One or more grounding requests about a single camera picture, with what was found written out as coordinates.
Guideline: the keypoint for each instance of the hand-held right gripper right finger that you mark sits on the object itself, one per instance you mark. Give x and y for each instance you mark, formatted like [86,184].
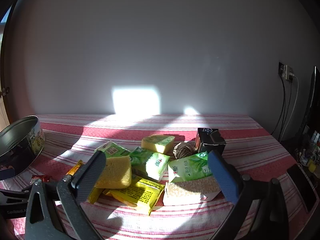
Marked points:
[222,177]

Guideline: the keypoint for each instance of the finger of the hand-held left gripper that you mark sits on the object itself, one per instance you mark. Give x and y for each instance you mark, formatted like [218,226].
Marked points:
[17,191]
[6,174]

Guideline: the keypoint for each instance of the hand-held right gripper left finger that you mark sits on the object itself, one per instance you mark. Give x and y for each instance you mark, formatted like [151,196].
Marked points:
[91,175]

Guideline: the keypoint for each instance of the orange snack packet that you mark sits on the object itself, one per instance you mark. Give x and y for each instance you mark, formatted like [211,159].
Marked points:
[74,169]

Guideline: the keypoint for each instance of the small yellow packet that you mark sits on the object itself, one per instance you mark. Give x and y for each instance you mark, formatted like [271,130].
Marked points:
[94,195]

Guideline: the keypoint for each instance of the red snack packet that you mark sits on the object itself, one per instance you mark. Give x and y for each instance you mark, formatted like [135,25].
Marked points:
[40,178]

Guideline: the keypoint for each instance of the yellow sponge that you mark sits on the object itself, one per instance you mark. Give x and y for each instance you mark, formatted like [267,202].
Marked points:
[117,173]
[156,142]

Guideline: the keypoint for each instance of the green tissue pack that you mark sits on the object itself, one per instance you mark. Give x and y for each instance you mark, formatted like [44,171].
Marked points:
[187,168]
[113,150]
[152,165]

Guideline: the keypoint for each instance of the beige patterned snack packet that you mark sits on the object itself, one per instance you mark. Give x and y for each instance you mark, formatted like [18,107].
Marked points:
[187,192]

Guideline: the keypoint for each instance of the small black box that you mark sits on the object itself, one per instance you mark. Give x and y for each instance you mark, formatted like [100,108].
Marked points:
[208,140]

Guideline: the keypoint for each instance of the round metal cookie tin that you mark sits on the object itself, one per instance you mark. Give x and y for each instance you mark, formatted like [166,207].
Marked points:
[15,135]

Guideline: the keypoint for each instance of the brown twine ball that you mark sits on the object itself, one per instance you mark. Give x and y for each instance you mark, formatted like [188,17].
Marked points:
[182,151]

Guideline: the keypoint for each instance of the large yellow packet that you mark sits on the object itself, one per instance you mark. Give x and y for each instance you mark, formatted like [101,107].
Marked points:
[140,195]

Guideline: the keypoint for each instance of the red striped tablecloth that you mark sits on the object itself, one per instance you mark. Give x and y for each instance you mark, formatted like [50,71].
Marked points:
[250,140]

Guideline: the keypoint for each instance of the black smartphone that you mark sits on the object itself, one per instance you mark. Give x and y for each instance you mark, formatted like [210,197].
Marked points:
[301,187]

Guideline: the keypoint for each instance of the door latch plate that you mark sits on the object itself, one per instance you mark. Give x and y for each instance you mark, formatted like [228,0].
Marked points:
[5,91]

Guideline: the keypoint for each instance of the pile of small desk items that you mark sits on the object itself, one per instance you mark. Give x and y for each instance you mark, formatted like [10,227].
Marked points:
[311,152]

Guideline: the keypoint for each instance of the dark monitor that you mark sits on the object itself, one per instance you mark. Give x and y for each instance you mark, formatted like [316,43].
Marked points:
[312,100]

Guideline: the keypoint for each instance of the white charger plug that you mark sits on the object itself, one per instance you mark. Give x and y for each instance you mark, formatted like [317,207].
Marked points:
[289,73]

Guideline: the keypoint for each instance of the wall outlet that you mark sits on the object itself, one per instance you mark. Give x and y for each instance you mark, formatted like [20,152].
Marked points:
[281,68]

